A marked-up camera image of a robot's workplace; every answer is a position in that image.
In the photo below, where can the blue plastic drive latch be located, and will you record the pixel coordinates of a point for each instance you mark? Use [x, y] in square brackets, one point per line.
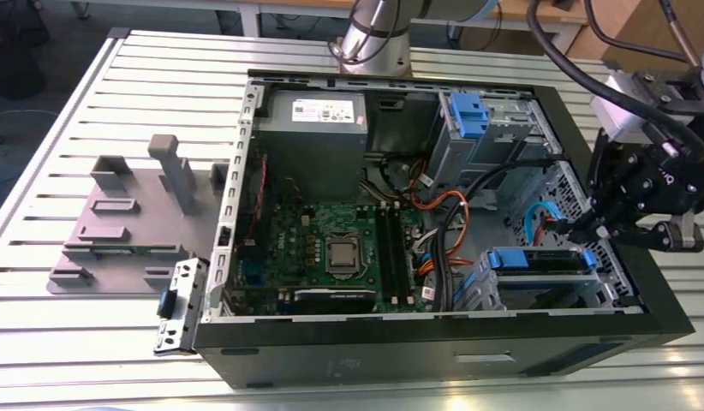
[469, 115]

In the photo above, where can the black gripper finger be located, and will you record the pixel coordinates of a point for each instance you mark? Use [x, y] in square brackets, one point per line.
[615, 184]
[660, 235]

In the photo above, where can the silver CPU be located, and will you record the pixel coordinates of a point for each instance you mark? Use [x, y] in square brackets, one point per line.
[344, 256]

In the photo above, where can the wooden desk with white frame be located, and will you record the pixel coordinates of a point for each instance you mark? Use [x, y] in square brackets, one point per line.
[567, 17]

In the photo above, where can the CPU socket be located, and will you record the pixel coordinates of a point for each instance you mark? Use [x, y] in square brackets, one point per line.
[342, 234]

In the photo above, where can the metal card retention bracket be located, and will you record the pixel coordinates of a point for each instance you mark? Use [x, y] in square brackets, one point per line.
[186, 299]

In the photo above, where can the black open PC case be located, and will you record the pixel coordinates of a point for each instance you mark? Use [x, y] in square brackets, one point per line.
[386, 355]

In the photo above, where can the black RAM slot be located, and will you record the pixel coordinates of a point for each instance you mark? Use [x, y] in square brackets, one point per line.
[402, 252]
[388, 252]

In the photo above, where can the green motherboard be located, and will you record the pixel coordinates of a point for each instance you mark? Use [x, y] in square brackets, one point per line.
[294, 222]

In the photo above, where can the black graphics card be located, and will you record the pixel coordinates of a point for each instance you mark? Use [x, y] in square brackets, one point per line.
[329, 299]

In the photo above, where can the green RAM stick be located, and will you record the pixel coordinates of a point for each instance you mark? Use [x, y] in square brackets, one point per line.
[123, 251]

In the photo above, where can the grey power supply unit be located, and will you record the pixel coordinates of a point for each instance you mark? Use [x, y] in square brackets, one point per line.
[311, 162]

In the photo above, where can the grey metal drive cage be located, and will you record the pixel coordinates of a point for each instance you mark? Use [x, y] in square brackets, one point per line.
[489, 154]

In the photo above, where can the grey plastic parts rack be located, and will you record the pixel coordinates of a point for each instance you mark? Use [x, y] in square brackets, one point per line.
[146, 222]

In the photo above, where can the wooden cabinet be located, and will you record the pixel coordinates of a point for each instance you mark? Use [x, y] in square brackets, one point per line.
[643, 25]

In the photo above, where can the blue expansion slot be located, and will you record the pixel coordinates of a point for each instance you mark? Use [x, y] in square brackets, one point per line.
[253, 272]

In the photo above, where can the black office chair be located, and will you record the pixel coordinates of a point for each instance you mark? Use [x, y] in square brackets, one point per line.
[15, 73]

